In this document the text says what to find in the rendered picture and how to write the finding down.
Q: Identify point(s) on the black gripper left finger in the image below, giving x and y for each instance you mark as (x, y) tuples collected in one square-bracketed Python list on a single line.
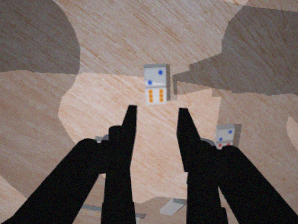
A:
[(59, 198)]

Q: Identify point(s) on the white domino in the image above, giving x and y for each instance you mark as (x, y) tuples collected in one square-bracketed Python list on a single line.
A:
[(86, 209), (96, 211), (172, 206), (224, 135), (137, 217), (155, 83)]

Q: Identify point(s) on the grey rectangular block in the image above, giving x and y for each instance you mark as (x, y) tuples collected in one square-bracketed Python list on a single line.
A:
[(98, 139)]

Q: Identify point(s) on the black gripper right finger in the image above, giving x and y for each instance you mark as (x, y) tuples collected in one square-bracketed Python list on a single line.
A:
[(252, 199)]

